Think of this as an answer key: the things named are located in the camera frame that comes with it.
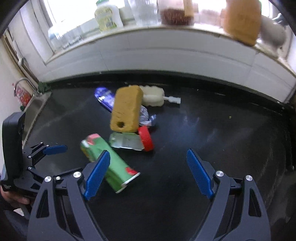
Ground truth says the person's left hand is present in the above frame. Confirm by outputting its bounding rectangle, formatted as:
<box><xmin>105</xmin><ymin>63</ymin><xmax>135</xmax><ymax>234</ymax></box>
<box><xmin>1</xmin><ymin>187</ymin><xmax>30</xmax><ymax>210</ymax></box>

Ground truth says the stainless steel sink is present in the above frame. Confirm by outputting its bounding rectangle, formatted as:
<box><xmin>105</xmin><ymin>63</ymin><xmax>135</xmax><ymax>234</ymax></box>
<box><xmin>22</xmin><ymin>92</ymin><xmax>52</xmax><ymax>145</ymax></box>

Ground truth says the jar of red beans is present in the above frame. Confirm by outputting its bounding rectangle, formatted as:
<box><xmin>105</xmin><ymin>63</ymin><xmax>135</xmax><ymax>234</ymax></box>
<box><xmin>158</xmin><ymin>0</ymin><xmax>194</xmax><ymax>26</ymax></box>

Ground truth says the bamboo utensil holder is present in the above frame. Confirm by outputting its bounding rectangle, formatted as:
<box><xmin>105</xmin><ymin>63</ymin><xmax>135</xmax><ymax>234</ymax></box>
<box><xmin>222</xmin><ymin>0</ymin><xmax>261</xmax><ymax>46</ymax></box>

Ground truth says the red dish soap bottle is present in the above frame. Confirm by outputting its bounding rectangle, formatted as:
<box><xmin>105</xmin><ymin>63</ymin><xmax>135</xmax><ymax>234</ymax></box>
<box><xmin>14</xmin><ymin>85</ymin><xmax>32</xmax><ymax>108</ymax></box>

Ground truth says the chrome faucet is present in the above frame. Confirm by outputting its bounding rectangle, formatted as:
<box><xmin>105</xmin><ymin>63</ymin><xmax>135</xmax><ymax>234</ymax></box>
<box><xmin>14</xmin><ymin>77</ymin><xmax>38</xmax><ymax>97</ymax></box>

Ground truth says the purple toothpaste tube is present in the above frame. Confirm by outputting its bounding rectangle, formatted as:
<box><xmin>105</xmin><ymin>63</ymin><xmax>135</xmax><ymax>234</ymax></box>
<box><xmin>94</xmin><ymin>86</ymin><xmax>115</xmax><ymax>112</ymax></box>

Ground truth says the red bottle cap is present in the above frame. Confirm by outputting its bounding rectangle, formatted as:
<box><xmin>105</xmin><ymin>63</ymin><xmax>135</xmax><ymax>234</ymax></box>
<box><xmin>138</xmin><ymin>126</ymin><xmax>154</xmax><ymax>152</ymax></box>

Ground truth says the clear plastic cup on sill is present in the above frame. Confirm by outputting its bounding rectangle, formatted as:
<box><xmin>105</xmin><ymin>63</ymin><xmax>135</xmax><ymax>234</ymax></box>
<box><xmin>128</xmin><ymin>0</ymin><xmax>159</xmax><ymax>26</ymax></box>

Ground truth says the grey stone mortar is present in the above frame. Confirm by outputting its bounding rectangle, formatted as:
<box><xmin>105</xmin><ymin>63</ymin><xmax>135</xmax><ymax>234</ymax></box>
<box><xmin>257</xmin><ymin>13</ymin><xmax>287</xmax><ymax>56</ymax></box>

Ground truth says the white foam brush head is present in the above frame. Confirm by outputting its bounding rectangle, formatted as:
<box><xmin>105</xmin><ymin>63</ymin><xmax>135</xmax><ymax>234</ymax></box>
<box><xmin>139</xmin><ymin>85</ymin><xmax>181</xmax><ymax>107</ymax></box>

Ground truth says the green pump soap bottle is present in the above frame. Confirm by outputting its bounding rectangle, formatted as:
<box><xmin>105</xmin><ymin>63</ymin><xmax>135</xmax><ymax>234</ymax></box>
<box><xmin>94</xmin><ymin>0</ymin><xmax>123</xmax><ymax>32</ymax></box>

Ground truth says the green crushed snack can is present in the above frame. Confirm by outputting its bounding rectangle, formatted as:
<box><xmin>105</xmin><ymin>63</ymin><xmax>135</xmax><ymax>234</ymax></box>
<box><xmin>80</xmin><ymin>133</ymin><xmax>141</xmax><ymax>194</ymax></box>

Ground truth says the green scrub cloth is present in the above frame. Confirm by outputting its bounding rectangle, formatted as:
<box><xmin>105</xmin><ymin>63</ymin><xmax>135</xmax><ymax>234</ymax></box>
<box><xmin>38</xmin><ymin>81</ymin><xmax>51</xmax><ymax>94</ymax></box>

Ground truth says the yellow sponge block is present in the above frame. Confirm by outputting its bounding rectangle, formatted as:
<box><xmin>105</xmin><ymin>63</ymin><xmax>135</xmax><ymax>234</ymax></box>
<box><xmin>110</xmin><ymin>85</ymin><xmax>144</xmax><ymax>133</ymax></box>

